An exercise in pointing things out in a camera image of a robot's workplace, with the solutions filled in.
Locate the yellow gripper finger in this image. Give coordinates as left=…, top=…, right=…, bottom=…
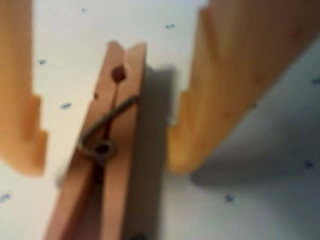
left=167, top=0, right=320, bottom=175
left=0, top=0, right=48, bottom=176

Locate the white dotted paper sheet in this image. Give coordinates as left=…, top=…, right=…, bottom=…
left=0, top=0, right=320, bottom=240

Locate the wooden clothespin with metal spring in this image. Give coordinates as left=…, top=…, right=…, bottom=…
left=43, top=41, right=165, bottom=240

